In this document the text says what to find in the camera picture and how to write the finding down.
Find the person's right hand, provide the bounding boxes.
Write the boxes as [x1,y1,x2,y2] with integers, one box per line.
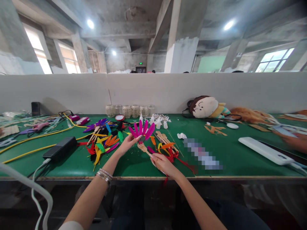
[149,153,179,179]

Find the person's left hand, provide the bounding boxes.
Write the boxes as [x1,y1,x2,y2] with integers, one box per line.
[114,133,143,157]

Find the magenta feather fan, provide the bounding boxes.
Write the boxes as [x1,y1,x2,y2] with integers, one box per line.
[128,119,166,175]

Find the pile of coloured feathers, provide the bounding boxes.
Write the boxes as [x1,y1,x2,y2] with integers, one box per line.
[77,121,135,172]

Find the pile of wooden sticks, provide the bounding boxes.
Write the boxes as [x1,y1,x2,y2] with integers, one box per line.
[153,130,180,154]

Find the purple feather fan on stick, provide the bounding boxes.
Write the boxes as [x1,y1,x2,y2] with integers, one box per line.
[83,118,109,146]

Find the row of glass jars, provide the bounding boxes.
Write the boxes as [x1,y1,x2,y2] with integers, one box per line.
[105,104,156,118]

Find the pile of white scraps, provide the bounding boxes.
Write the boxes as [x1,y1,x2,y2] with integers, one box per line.
[153,113,172,123]

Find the white partition board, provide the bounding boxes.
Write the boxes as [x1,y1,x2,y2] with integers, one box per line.
[0,73,307,115]

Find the brown wooden strips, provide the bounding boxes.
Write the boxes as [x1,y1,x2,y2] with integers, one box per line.
[204,124,228,137]

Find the black power adapter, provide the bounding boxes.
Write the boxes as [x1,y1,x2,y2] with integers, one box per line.
[42,136,78,164]

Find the green table mat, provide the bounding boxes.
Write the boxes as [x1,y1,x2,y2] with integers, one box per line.
[0,113,307,179]

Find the person's legs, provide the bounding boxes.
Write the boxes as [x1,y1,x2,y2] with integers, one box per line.
[113,186,272,230]

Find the plush doll with brown hair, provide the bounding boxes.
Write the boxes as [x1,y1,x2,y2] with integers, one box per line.
[187,95,232,119]

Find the pink glue gun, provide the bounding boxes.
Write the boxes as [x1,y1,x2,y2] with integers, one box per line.
[31,122,50,134]

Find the black box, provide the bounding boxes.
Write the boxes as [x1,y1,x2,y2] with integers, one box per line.
[31,102,42,117]

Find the pile of orange feathers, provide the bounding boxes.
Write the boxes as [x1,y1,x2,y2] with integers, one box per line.
[230,107,273,125]

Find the white power bank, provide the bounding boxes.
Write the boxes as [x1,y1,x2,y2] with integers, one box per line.
[238,137,295,166]

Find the tall window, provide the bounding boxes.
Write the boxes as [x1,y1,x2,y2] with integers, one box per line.
[22,23,53,74]
[57,41,82,74]

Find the stack of flat wooden sticks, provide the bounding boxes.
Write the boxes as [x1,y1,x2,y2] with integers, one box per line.
[0,125,20,139]

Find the wide window with green view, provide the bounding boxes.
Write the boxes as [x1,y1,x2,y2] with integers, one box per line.
[255,47,295,73]

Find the red tassel cord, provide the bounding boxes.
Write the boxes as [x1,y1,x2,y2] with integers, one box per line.
[163,151,196,186]

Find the yellow cable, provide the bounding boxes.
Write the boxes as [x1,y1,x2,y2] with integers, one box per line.
[0,112,95,165]

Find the thin white cable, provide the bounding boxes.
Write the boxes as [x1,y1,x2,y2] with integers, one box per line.
[31,158,52,230]

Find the thick white cable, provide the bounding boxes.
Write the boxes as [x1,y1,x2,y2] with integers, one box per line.
[0,163,54,230]

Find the scissors with pale handles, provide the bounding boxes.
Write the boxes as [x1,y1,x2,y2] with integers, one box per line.
[0,135,19,148]

